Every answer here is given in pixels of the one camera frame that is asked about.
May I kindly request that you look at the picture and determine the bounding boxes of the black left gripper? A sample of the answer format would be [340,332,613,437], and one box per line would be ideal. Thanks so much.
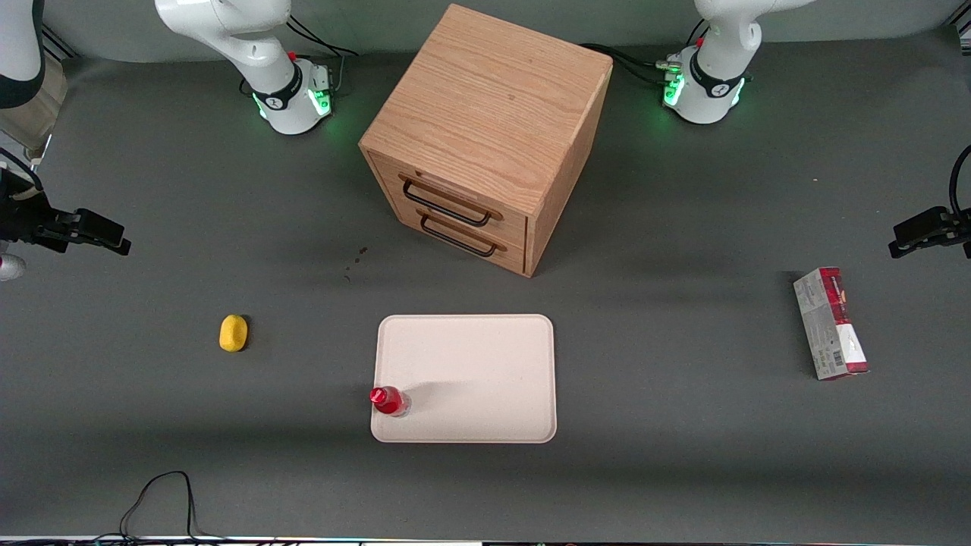
[889,206,971,260]

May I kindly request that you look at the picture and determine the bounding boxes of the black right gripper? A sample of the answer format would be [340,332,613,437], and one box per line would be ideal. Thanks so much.
[0,171,132,256]

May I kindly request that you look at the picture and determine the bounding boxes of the red coke bottle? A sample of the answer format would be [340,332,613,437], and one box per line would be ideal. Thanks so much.
[369,386,412,419]

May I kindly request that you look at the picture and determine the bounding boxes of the white rectangular tray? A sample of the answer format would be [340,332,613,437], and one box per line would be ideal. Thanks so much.
[370,314,558,444]

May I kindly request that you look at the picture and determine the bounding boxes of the red plaid carton box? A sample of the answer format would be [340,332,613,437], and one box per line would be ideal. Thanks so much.
[793,267,870,381]

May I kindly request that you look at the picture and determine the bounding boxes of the yellow lemon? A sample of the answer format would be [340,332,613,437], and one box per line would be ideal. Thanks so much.
[219,315,249,353]

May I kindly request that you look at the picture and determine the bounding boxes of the wooden drawer cabinet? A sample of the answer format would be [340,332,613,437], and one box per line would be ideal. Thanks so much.
[359,4,614,278]

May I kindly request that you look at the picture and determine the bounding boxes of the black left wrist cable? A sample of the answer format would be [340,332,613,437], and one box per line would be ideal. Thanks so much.
[950,144,971,221]

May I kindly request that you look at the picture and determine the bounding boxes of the thin black cable loop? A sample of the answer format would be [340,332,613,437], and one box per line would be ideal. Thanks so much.
[95,471,228,544]

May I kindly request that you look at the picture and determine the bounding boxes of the black right arm base cables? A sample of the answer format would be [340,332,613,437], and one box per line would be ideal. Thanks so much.
[241,11,361,98]

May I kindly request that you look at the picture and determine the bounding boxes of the black arm base cables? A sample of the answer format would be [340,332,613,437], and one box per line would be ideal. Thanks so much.
[580,19,710,88]
[241,11,361,98]

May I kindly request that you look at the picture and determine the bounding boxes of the black left arm base cables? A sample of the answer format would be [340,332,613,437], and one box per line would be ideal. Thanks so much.
[580,19,710,88]

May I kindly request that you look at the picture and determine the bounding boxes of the wooden drawer black handle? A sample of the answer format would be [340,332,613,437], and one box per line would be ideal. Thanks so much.
[374,154,529,245]
[398,203,527,275]

